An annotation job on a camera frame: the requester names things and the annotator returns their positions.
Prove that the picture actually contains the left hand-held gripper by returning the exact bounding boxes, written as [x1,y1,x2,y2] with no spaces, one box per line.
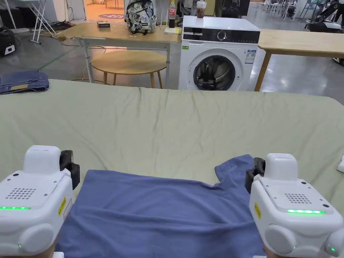
[0,145,81,258]

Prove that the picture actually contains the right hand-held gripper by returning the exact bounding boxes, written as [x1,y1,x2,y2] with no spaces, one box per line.
[245,153,344,258]

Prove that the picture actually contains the blue shirt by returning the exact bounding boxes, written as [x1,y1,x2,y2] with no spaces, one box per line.
[55,154,266,258]

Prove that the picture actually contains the person's left hand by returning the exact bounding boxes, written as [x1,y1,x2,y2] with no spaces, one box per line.
[40,239,58,258]

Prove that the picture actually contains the folded blue jeans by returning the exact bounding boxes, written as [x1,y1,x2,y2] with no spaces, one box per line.
[0,70,50,95]

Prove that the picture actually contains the bed with pale green sheet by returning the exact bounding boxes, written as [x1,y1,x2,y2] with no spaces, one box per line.
[0,78,344,258]

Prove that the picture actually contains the light wooden table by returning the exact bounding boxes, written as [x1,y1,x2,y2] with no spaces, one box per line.
[254,29,344,92]

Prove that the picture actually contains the black case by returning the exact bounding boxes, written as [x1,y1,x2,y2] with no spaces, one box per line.
[0,27,17,57]

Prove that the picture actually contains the white washing machine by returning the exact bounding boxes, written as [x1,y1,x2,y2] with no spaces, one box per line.
[178,1,261,92]

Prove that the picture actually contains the round wooden table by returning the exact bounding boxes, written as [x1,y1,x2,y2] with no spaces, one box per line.
[91,50,168,89]

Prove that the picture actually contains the white folding stand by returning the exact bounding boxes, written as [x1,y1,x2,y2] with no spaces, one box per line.
[0,0,58,45]

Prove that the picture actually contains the black and white robot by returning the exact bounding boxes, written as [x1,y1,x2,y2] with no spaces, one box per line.
[304,2,344,33]

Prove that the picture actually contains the rectangular wooden table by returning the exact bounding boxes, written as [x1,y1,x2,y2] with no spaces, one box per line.
[57,0,184,84]

